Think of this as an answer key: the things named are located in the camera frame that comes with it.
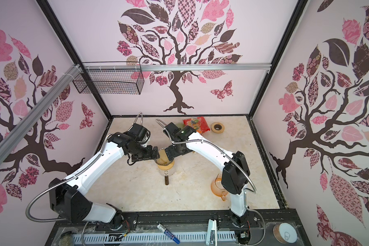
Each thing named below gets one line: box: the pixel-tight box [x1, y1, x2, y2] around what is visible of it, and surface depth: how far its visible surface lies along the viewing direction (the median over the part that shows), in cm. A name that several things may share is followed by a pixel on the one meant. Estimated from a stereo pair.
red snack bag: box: [182, 116, 211, 135], surface depth 112 cm
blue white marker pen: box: [156, 222, 181, 245], surface depth 71 cm
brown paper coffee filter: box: [154, 148, 173, 166], surface depth 81 cm
